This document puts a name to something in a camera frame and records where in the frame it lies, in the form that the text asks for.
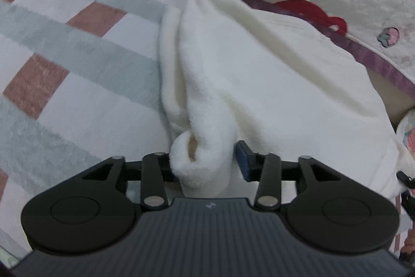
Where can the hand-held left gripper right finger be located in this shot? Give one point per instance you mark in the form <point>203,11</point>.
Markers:
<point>243,161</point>

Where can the white fleece jacket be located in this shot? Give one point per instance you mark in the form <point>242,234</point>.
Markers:
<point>291,85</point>

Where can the tan bed base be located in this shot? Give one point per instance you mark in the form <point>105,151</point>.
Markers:
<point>395,98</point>

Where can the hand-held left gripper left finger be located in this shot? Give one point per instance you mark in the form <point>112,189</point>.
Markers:
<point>154,173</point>

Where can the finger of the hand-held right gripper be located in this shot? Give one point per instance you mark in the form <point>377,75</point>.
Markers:
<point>407,181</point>

